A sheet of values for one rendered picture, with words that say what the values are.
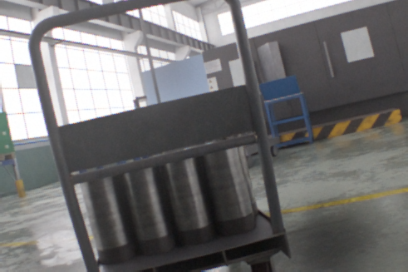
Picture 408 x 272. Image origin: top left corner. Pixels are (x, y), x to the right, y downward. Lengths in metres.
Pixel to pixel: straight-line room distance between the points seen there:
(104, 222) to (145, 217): 0.13
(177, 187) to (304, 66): 6.30
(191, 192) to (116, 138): 0.30
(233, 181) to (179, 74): 6.86
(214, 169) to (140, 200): 0.24
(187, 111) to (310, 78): 6.35
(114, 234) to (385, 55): 6.58
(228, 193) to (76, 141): 0.47
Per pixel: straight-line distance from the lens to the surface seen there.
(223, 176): 1.22
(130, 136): 1.06
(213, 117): 1.06
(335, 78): 7.32
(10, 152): 9.64
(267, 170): 1.10
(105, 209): 1.23
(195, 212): 1.22
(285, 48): 7.48
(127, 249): 1.26
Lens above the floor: 0.59
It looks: level
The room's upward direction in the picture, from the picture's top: 13 degrees counter-clockwise
